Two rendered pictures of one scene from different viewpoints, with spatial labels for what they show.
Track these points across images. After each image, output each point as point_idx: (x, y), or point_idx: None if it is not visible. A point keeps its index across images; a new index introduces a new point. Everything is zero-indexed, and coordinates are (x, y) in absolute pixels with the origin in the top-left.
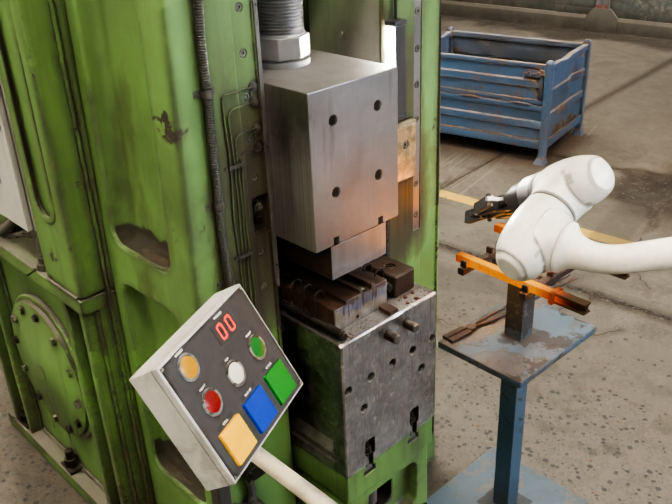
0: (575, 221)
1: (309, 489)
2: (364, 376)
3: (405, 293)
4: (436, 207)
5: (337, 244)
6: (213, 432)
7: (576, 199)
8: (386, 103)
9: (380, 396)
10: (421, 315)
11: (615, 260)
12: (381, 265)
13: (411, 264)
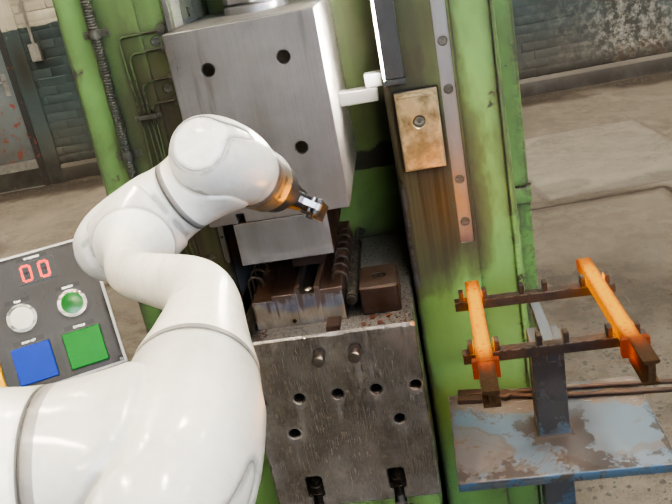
0: (187, 214)
1: None
2: (286, 394)
3: (381, 314)
4: (511, 219)
5: (243, 223)
6: None
7: (177, 179)
8: (299, 55)
9: (322, 429)
10: (385, 347)
11: (107, 271)
12: (372, 272)
13: (464, 288)
